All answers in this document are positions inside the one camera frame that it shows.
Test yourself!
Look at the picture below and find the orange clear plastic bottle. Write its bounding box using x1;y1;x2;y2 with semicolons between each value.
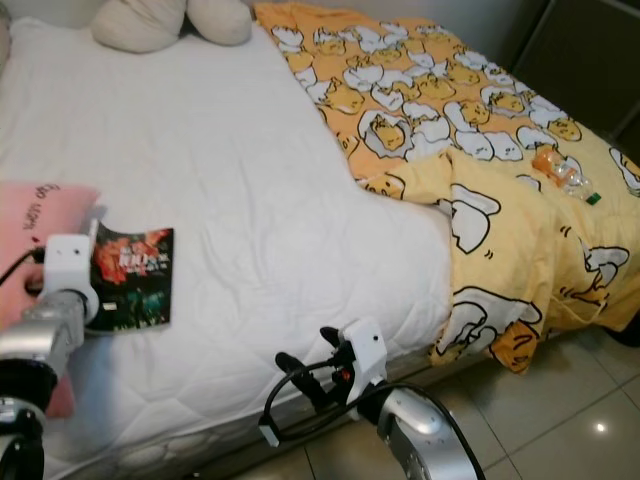
532;145;601;208

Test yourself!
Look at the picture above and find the white quilted mattress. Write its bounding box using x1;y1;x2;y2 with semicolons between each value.
0;18;456;479

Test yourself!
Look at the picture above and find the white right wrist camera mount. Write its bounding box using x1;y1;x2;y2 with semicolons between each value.
340;318;388;389

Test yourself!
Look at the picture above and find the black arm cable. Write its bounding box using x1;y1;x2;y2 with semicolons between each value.
258;360;401;448
0;245;51;286

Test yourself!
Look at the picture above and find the small beige cushion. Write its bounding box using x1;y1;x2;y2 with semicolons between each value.
186;0;254;47

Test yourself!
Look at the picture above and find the dark cover paperback book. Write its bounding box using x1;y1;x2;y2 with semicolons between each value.
93;225;174;333

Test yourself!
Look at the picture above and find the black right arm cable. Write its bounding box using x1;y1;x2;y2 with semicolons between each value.
258;360;401;448

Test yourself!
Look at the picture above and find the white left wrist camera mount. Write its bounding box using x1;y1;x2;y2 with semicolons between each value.
44;233;102;294

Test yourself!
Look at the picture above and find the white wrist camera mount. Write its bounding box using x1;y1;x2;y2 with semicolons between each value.
44;233;102;294
340;318;388;389

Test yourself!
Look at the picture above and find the yellow cartoon print blanket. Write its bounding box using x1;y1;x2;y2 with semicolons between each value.
253;2;640;373

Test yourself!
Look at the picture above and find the large beige cushion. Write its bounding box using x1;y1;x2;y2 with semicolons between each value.
90;0;189;54

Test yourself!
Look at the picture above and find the dark wardrobe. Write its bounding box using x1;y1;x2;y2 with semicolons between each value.
510;0;640;161

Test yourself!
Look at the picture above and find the pink cartoon print pillow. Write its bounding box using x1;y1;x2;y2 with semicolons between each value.
0;180;103;421

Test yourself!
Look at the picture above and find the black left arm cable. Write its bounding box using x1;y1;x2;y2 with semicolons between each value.
0;245;51;286

